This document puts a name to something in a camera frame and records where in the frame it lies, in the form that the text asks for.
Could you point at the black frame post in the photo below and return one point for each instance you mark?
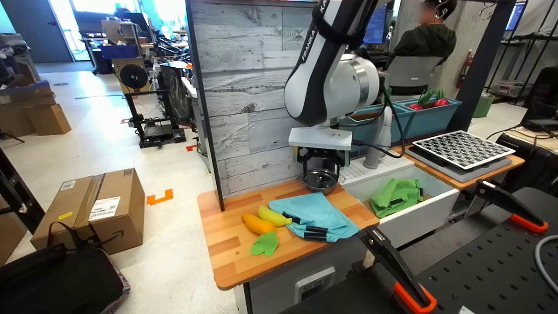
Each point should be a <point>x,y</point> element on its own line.
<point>203,104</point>
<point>482,62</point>

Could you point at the green toy vegetable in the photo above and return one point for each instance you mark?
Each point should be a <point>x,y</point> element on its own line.
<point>266,244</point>

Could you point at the person in dark hoodie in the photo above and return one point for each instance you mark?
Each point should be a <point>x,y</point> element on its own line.
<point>425,34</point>

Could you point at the yellow banana toy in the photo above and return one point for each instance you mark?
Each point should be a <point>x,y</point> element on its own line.
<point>273,216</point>

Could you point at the orange floor tape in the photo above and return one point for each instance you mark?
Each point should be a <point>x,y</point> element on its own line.
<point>160,197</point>

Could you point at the black white checkerboard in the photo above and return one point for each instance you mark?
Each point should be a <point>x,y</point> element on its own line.
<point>463,148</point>

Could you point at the white sink basin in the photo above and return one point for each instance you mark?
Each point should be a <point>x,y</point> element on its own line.
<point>421,219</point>

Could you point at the green waste bin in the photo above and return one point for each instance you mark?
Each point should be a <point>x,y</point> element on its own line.
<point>484,104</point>

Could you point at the stacked cardboard boxes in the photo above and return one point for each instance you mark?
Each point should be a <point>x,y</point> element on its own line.
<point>29,113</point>

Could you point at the black perforated board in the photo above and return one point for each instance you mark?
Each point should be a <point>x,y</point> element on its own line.
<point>495,272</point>

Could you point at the wooden countertop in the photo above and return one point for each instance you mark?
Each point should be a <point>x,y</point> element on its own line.
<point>233,249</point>

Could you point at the cardboard box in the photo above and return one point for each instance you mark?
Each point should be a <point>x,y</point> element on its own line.
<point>94,209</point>

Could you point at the grey faucet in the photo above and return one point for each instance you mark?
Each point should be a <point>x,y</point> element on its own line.
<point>381,139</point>

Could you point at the grey office chair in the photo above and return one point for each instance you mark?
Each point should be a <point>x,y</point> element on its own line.
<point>413,71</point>

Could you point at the small silver pot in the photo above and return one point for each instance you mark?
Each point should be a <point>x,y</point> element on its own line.
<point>322,186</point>

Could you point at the blue computer monitor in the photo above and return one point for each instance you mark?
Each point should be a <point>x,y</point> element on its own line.
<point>378,22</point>

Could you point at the white wood backsplash panel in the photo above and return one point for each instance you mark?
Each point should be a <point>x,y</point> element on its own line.
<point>245,87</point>

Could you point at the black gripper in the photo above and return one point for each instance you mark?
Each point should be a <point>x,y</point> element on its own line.
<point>322,153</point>

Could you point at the wooden board under checkerboard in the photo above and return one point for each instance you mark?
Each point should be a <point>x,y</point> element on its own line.
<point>465,174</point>

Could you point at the red radish toy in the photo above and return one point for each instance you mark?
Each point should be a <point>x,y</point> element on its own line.
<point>430,97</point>

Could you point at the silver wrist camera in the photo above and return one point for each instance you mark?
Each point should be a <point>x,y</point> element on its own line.
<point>320,137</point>

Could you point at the black office chair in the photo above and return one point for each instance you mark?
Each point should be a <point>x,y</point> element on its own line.
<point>543,97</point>

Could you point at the black bag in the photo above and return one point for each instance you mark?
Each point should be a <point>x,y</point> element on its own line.
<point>53,280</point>

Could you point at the green cloth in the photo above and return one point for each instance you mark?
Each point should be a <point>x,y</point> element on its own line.
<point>399,195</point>

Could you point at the teal cloth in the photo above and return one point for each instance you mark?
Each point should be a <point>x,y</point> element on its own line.
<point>325,211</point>

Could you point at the black utensil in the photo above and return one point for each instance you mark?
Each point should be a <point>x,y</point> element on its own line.
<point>315,232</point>

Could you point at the teal plastic bin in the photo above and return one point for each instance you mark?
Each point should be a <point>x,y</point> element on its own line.
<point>434,122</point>
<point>360,125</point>

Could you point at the orange toy vegetable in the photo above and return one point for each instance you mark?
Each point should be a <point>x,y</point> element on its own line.
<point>257,223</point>

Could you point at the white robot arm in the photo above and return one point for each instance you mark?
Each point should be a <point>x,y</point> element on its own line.
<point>317,69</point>

